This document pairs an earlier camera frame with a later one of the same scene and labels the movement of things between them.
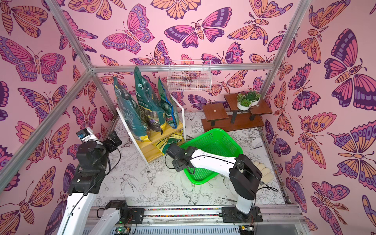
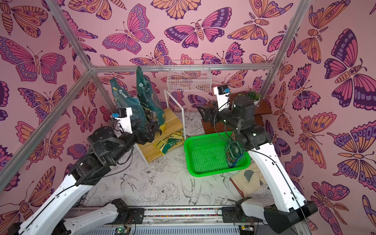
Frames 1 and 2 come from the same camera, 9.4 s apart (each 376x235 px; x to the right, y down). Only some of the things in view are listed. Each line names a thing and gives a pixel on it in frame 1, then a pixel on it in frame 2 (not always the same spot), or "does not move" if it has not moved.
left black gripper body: (109, 146) → (140, 140)
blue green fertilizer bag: (171, 110) → (234, 150)
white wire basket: (189, 75) does not move
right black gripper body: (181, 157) → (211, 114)
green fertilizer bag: (150, 100) does not move
